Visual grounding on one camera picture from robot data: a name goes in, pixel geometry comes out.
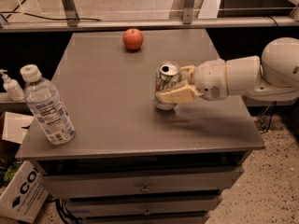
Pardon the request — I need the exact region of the white pump sanitizer bottle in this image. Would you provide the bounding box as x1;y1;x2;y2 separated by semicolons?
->
0;69;24;102

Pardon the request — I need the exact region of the green white 7up can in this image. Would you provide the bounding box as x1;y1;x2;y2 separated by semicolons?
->
155;61;181;110

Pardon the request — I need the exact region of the grey drawer cabinet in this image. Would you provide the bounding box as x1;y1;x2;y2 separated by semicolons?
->
17;29;264;224

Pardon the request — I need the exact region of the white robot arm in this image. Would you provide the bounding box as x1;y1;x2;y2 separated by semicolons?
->
156;37;299;104

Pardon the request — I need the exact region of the brown open cardboard box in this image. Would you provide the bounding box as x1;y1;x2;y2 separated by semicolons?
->
0;112;33;168

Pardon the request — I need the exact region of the black cable on floor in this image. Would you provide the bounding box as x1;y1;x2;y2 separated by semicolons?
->
0;11;102;22

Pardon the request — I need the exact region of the red apple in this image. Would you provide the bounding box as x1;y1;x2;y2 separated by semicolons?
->
122;28;143;50

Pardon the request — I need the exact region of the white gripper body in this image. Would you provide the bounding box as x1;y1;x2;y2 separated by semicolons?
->
193;59;228;101

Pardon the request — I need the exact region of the white cardboard box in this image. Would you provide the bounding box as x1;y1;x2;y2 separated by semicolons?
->
0;161;49;224

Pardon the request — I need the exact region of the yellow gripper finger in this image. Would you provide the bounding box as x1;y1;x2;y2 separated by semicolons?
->
180;65;195;82
159;85;200;104

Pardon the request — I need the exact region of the clear plastic water bottle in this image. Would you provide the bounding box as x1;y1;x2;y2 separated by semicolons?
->
21;64;75;146

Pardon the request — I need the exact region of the metal railing frame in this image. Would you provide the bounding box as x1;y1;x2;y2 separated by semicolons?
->
0;0;299;32

